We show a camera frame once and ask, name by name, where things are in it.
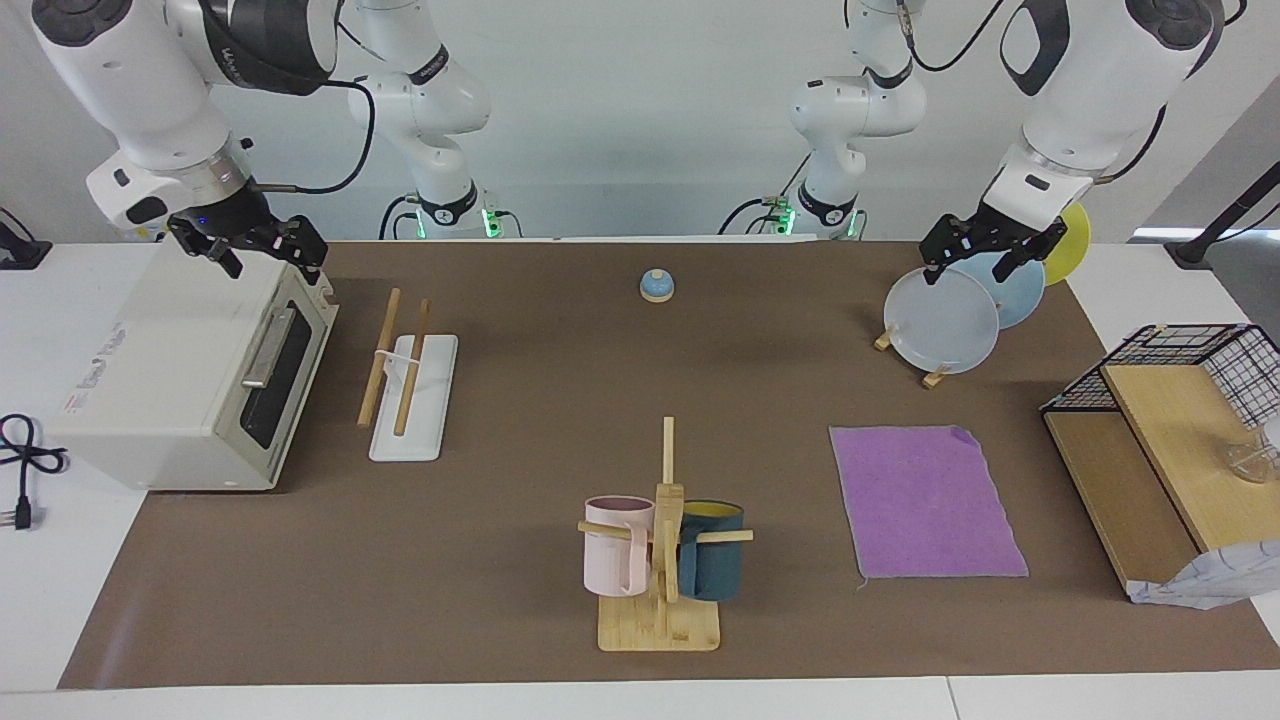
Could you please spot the light blue plate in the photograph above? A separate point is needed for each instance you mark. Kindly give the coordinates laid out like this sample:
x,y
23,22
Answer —
x,y
1020,295

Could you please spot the white towel rack wooden rods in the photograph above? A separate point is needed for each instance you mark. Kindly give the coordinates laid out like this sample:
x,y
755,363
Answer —
x,y
425,400

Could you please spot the wooden plate rack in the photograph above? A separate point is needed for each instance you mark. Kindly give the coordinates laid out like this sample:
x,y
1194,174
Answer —
x,y
936,378

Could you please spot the clear glass cup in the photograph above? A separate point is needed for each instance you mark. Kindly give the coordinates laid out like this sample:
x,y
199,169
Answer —
x,y
1245,460

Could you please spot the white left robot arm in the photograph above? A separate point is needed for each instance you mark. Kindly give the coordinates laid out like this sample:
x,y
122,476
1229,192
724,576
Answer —
x,y
1090,90

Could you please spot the purple and grey towel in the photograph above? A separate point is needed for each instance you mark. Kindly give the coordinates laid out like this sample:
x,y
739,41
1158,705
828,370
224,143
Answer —
x,y
920,500

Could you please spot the pink mug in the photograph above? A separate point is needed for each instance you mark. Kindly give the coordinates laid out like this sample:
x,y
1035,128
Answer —
x,y
610,560

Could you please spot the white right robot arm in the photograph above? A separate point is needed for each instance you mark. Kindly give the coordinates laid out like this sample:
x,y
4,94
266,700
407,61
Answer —
x,y
130,80

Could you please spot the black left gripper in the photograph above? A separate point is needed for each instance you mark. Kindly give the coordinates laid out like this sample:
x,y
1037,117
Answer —
x,y
985,235

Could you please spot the dark teal mug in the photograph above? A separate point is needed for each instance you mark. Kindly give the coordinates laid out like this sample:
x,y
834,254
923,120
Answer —
x,y
715,565

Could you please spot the grey plate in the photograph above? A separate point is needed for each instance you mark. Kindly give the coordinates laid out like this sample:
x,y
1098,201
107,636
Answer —
x,y
940,325

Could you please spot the brown table mat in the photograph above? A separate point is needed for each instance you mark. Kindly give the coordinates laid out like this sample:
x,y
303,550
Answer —
x,y
560,400

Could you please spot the wooden mug tree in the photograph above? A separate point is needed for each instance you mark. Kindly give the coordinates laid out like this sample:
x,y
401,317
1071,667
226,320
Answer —
x,y
668,625

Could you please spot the wooden shelf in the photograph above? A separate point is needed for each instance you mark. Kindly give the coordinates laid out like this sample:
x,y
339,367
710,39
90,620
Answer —
x,y
1170,430

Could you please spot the white wall socket box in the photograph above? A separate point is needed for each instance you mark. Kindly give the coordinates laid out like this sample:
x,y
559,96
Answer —
x,y
140,235

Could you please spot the marble pattern sheet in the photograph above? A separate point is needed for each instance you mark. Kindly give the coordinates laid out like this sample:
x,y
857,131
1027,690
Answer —
x,y
1210,585

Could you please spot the beige toaster oven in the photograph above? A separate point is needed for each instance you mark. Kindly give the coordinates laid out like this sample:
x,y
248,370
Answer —
x,y
160,370

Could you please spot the black table clamp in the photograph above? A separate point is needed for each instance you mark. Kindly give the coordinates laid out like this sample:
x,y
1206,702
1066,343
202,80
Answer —
x,y
22,252

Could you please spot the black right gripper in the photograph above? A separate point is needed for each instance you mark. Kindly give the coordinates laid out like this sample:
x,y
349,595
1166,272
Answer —
x,y
250,228

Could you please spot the yellow plate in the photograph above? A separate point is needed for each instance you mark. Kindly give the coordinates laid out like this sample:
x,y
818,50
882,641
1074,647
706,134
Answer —
x,y
1072,245

